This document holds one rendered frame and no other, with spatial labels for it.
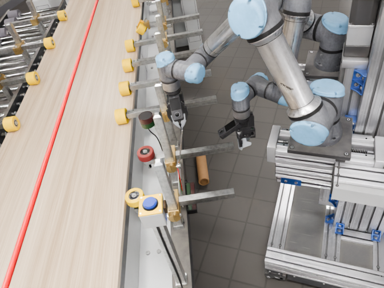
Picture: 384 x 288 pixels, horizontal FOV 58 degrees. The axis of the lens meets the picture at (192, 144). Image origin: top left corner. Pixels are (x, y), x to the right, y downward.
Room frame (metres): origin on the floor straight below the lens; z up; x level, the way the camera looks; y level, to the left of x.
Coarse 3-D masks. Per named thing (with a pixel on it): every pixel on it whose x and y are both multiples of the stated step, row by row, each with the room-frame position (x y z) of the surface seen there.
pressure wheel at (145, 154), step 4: (140, 148) 1.21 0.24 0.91; (144, 148) 1.21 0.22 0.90; (148, 148) 1.20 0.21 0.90; (152, 148) 1.19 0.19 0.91; (140, 152) 1.18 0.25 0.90; (144, 152) 1.18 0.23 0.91; (148, 152) 1.17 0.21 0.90; (152, 152) 1.16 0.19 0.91; (140, 156) 1.15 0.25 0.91; (144, 156) 1.15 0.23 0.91; (148, 156) 1.15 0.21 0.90; (152, 156) 1.15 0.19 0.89; (140, 160) 1.16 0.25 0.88; (144, 160) 1.14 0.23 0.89; (148, 160) 1.14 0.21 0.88
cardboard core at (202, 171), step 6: (198, 156) 1.88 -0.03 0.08; (204, 156) 1.87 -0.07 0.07; (198, 162) 1.81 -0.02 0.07; (204, 162) 1.80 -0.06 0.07; (198, 168) 1.76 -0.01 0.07; (204, 168) 1.74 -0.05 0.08; (198, 174) 1.70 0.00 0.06; (204, 174) 1.68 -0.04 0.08; (198, 180) 1.66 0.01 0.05; (204, 180) 1.68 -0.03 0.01
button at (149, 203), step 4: (144, 200) 0.64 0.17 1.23; (148, 200) 0.63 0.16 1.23; (152, 200) 0.63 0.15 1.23; (156, 200) 0.63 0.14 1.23; (144, 204) 0.62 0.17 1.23; (148, 204) 0.62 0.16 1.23; (152, 204) 0.61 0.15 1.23; (156, 204) 0.62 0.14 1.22; (148, 208) 0.61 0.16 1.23; (152, 208) 0.61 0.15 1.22
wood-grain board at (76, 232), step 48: (96, 48) 2.34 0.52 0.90; (48, 96) 1.85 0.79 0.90; (96, 96) 1.74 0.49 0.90; (48, 144) 1.40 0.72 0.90; (96, 144) 1.31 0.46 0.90; (0, 192) 1.13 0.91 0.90; (48, 192) 1.06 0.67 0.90; (96, 192) 1.00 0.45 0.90; (0, 240) 0.86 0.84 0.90; (48, 240) 0.81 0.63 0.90; (96, 240) 0.76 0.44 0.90
